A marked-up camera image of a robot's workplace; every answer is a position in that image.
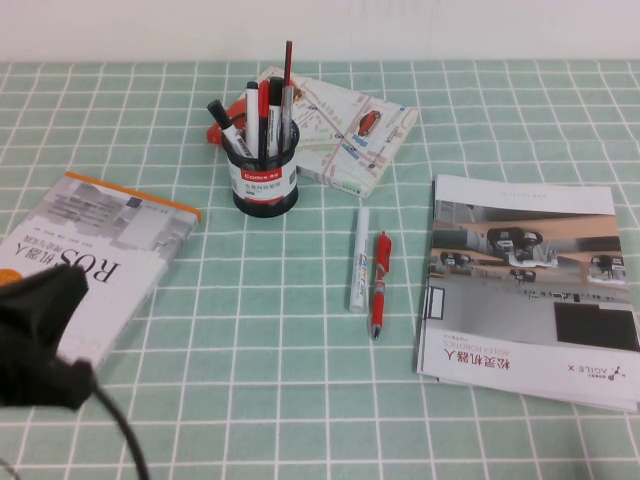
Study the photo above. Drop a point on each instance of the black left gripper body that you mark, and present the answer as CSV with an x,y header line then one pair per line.
x,y
35,315

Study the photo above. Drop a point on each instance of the grey transparent pen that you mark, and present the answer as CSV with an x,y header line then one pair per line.
x,y
286,110

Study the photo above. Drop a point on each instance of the black mesh pen holder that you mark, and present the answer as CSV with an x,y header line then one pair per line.
x,y
262,200

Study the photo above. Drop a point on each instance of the red gel pen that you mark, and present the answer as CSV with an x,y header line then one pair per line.
x,y
380,285

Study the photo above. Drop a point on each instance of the white ROS robotics book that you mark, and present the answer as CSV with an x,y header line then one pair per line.
x,y
125,250

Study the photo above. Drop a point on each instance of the short white marker black cap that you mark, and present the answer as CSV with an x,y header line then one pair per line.
x,y
222,117

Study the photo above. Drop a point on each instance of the green checkered tablecloth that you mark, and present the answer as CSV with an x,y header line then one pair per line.
x,y
300,400

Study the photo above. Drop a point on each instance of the tall white marker black cap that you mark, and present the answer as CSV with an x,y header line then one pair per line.
x,y
251,115

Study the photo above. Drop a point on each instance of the black marker red band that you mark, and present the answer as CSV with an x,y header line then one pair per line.
x,y
274,120

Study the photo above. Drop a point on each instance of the white paint marker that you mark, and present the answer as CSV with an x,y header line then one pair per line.
x,y
357,260

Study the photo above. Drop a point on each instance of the red and black pencil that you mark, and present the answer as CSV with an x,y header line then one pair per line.
x,y
288,60

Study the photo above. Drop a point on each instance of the map cover book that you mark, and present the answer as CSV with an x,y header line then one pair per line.
x,y
350,130

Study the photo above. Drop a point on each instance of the AgileX robotics brochure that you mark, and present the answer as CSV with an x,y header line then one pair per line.
x,y
525,300

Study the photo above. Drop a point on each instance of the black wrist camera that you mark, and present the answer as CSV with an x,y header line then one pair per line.
x,y
45,382

